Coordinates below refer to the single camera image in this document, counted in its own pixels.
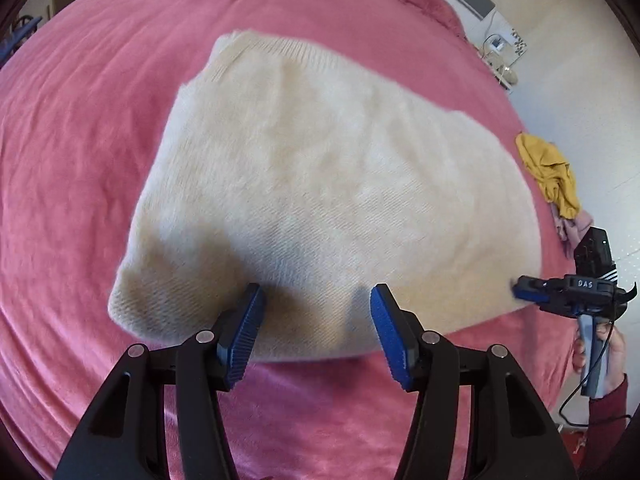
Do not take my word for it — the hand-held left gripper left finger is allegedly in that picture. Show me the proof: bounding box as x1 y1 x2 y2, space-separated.
53 282 268 480

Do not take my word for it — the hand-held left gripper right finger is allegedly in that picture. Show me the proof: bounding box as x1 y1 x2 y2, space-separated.
369 282 579 480

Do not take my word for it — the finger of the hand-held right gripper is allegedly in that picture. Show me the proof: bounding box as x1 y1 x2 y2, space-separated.
510 275 548 306

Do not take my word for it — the cream knit sweater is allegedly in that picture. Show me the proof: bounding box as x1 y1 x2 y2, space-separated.
107 30 543 363

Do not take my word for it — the person's right hand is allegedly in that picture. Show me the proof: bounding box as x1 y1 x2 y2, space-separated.
571 324 628 396

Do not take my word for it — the light pink garment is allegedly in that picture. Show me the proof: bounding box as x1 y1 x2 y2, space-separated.
552 205 595 258

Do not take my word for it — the yellow garment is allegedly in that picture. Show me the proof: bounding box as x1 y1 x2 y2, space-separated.
515 132 582 218

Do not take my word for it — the white nightstand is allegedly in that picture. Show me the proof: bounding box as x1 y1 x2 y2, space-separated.
477 30 521 93

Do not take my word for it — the pink bed blanket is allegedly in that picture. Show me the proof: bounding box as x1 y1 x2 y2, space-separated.
0 0 596 480

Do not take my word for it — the pink pillow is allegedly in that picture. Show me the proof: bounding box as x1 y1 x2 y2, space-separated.
350 0 468 41

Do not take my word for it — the blue plastic rack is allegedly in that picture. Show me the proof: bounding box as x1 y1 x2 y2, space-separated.
0 14 45 66

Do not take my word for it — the black cable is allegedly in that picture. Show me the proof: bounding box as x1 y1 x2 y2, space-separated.
557 310 633 431

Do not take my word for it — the black flower wall sticker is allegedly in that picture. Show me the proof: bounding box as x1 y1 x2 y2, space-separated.
509 27 530 60

